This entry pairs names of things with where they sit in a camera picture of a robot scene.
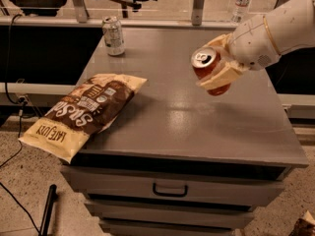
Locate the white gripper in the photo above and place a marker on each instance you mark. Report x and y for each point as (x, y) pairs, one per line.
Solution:
(252, 44)

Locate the red coke can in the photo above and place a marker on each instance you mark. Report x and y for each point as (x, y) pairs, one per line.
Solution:
(204, 61)

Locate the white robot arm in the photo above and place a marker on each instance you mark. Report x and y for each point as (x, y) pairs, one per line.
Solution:
(292, 26)

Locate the silver soda can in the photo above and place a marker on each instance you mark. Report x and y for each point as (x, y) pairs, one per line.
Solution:
(113, 36)

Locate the clear plastic water bottle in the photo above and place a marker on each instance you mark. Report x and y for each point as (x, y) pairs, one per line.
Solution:
(240, 9)

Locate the grey drawer cabinet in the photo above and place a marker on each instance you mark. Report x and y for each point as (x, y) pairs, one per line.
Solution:
(232, 151)

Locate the brown yellow chip bag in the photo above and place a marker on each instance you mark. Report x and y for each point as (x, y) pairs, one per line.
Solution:
(87, 110)

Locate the brown object bottom corner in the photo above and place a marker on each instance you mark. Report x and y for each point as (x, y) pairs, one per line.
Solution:
(304, 225)

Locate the black pole on floor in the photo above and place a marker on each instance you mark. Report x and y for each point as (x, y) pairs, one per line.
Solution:
(51, 199)

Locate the black drawer handle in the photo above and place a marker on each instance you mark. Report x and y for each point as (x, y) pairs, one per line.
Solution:
(171, 192)

